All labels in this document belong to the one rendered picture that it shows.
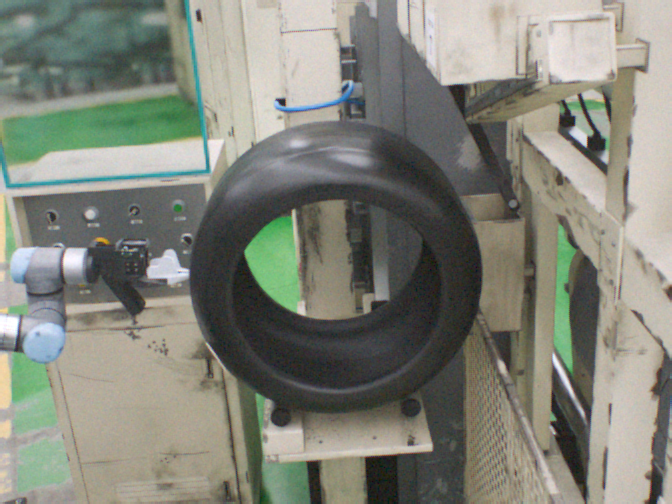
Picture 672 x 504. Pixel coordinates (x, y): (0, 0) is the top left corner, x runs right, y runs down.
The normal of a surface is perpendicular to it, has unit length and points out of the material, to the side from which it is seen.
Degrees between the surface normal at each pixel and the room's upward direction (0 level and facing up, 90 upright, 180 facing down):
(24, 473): 0
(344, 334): 80
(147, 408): 90
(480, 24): 90
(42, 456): 0
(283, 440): 90
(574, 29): 72
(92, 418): 90
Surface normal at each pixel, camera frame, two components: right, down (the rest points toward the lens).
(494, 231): 0.04, 0.38
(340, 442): -0.07, -0.92
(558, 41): 0.01, 0.07
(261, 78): 0.37, 0.33
